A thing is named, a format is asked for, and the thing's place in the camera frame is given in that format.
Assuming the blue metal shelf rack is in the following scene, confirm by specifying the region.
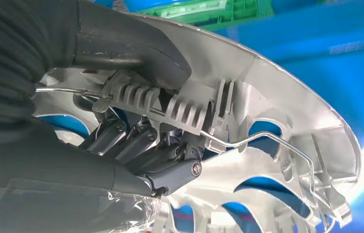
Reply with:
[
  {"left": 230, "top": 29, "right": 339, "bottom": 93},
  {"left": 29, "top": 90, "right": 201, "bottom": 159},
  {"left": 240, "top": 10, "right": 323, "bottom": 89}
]
[{"left": 90, "top": 0, "right": 364, "bottom": 233}]

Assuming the green plastic crate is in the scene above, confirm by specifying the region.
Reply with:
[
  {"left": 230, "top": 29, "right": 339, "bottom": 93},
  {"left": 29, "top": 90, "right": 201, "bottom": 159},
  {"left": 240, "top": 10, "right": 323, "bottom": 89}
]
[{"left": 136, "top": 0, "right": 275, "bottom": 32}]

